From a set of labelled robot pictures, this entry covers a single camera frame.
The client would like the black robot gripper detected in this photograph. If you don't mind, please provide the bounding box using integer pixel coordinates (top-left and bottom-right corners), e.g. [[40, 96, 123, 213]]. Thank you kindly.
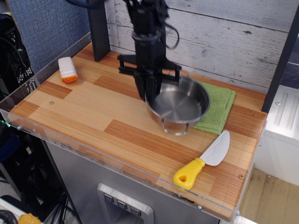
[[117, 37, 181, 102]]

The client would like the stainless steel pot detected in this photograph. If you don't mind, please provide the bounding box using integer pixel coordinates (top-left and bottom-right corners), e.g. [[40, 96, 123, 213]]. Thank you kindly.
[[145, 76, 210, 136]]

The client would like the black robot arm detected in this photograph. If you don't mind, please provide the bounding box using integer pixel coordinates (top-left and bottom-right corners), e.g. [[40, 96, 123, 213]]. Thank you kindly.
[[68, 0, 182, 102]]

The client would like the green folded towel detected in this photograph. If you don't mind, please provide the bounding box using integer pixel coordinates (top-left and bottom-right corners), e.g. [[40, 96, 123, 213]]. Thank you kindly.
[[193, 81, 235, 135]]

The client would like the salmon sushi toy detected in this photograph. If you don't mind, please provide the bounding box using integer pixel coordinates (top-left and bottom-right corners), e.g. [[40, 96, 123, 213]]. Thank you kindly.
[[58, 57, 78, 84]]

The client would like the clear acrylic table guard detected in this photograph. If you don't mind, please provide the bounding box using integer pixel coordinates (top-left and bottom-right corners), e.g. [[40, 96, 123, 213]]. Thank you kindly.
[[0, 44, 266, 224]]

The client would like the stainless steel cabinet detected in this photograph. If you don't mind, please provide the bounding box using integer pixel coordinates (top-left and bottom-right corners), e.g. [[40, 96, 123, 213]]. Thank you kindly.
[[47, 143, 219, 224]]

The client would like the black crate at left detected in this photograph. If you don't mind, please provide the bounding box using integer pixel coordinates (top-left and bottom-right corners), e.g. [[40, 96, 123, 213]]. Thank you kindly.
[[0, 13, 34, 100]]

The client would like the yellow object bottom left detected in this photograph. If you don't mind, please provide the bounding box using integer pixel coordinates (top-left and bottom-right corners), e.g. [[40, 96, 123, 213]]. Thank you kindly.
[[18, 213, 42, 224]]

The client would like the yellow handled toy knife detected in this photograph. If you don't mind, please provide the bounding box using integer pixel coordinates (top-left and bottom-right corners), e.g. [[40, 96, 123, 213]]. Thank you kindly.
[[173, 130, 230, 191]]

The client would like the dark right vertical post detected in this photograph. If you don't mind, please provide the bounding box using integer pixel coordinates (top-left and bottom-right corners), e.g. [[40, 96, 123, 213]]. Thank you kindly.
[[261, 7, 299, 113]]

